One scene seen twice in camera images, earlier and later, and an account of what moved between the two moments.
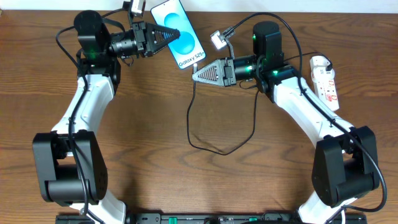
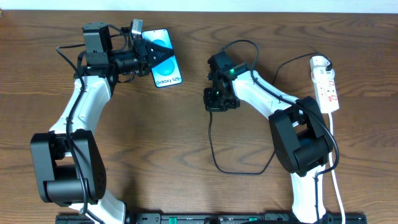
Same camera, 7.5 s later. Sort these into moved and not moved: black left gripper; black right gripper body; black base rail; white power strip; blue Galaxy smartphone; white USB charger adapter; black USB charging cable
Moved: black right gripper body; black left gripper; blue Galaxy smartphone; black USB charging cable
Not moved: white power strip; black base rail; white USB charger adapter
